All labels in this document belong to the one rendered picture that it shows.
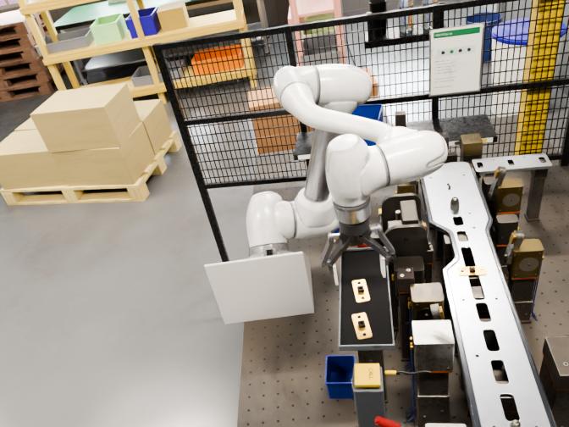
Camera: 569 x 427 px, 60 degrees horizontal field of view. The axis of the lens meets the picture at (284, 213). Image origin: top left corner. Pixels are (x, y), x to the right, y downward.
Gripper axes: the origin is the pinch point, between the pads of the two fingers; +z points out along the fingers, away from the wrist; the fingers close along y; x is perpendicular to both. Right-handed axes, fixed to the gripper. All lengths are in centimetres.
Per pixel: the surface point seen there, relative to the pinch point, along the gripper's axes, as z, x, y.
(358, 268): 6.6, -9.4, -0.9
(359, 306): 6.6, 5.3, 1.5
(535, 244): 18, -19, -58
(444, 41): -17, -115, -59
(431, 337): 11.6, 15.2, -15.1
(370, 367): 6.6, 24.9, 2.3
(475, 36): -18, -113, -71
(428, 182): 23, -69, -39
